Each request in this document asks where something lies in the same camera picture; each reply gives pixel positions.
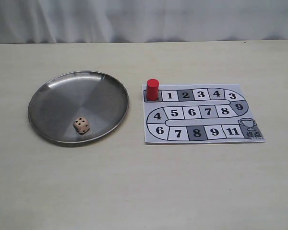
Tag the round stainless steel plate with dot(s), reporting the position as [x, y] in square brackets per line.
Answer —
[100, 98]

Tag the beige wooden die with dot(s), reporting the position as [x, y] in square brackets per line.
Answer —
[81, 125]

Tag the red cylinder game piece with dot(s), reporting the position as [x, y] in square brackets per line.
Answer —
[152, 89]

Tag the white curtain backdrop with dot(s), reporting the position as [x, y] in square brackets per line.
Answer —
[120, 21]

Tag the paper number game board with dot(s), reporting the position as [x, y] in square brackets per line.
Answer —
[199, 113]

